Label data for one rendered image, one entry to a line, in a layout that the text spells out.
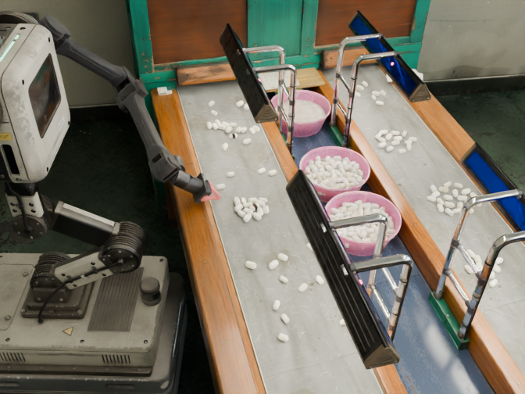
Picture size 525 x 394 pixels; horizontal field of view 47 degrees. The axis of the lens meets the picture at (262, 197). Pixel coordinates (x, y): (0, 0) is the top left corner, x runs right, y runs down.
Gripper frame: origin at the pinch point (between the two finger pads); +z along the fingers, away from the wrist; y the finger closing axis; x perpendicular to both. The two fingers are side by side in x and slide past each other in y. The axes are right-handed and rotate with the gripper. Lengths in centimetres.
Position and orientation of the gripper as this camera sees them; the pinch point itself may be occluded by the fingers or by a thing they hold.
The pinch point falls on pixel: (218, 197)
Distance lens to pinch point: 214.8
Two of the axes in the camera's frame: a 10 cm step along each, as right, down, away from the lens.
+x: -6.5, 6.7, 3.7
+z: 7.2, 3.7, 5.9
